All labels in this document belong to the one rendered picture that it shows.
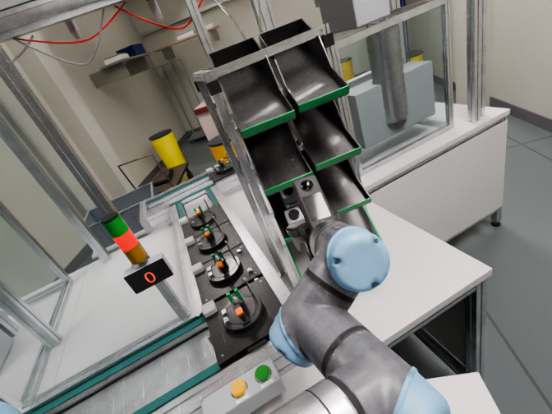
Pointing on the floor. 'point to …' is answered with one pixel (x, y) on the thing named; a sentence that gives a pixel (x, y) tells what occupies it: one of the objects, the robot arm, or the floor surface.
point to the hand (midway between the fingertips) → (306, 219)
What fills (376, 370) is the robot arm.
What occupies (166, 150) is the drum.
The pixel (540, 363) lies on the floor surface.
